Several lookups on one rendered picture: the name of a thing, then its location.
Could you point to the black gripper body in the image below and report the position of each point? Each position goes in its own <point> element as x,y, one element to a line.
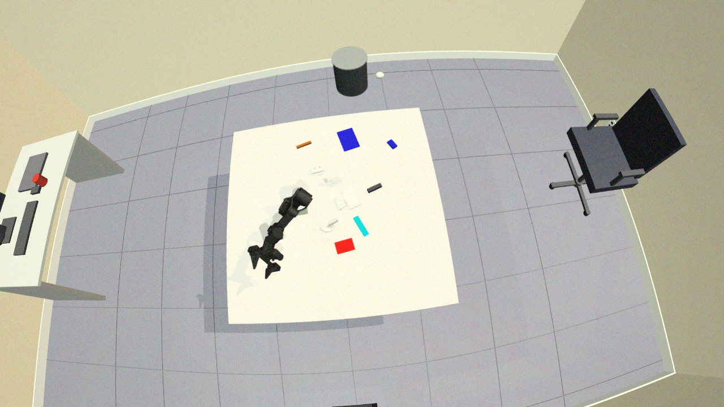
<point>265,257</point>

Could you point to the cyan flat plate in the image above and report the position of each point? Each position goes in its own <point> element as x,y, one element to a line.
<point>361,226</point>

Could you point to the blue flat rectangular plate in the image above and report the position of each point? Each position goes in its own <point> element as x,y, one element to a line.
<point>348,139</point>

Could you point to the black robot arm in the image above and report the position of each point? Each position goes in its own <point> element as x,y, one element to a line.
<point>289,210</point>

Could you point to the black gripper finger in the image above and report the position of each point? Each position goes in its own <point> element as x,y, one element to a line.
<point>254,258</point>
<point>269,271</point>

